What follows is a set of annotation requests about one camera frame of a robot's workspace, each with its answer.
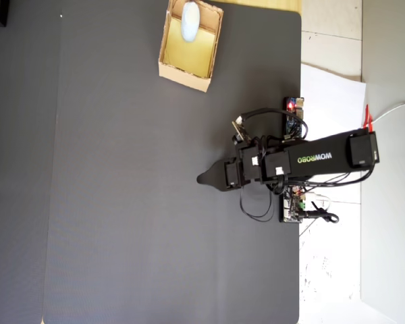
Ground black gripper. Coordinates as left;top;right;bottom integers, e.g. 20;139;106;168
196;157;244;192

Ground light blue foam block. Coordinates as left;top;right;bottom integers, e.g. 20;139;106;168
180;1;201;43

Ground open cardboard box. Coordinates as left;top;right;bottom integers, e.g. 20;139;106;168
157;0;224;93

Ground controller board with green terminal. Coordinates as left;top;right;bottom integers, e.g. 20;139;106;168
278;184;308;224

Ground large black textured mat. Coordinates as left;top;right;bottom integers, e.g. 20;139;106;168
42;0;302;324

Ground black power plug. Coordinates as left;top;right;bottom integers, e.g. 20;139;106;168
302;208;340;225

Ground blue controller circuit board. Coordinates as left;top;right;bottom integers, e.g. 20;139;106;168
281;97;306;140

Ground white paper sheet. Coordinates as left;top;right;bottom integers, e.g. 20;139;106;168
300;63;367;203

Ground small red paper decoration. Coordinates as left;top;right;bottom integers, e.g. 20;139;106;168
363;103;375;133

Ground thin black cable loop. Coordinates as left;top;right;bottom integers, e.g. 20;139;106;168
239;184;278;223

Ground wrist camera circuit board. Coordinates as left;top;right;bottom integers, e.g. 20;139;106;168
231;116;254;144

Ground black sleeved camera cable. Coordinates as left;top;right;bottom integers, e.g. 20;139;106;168
241;107;310;141

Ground white USB cable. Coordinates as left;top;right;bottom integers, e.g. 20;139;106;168
300;191;332;209

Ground black servo cable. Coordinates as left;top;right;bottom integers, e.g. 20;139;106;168
279;163;375;188

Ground white wall cable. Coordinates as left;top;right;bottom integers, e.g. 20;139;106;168
373;102;405;123

